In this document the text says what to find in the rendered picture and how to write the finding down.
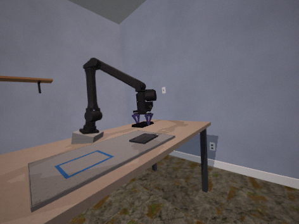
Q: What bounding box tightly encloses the blue tape outline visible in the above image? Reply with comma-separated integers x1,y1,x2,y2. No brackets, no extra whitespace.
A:
55,150,114,179

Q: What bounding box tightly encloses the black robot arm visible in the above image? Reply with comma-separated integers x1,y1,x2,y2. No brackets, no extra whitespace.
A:
79,58,156,134

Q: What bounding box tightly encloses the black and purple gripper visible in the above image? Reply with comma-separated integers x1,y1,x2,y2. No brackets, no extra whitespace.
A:
132,101,153,125

